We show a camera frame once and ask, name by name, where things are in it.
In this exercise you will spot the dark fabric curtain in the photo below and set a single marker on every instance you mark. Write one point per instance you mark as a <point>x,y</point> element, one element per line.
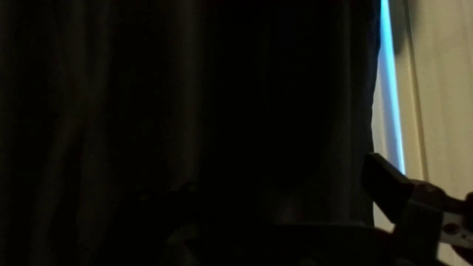
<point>172,122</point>

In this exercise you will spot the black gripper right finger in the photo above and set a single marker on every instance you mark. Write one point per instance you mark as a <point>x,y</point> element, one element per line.
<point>418,211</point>

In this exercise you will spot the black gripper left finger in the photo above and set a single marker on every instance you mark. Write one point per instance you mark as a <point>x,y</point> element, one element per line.
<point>157,230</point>

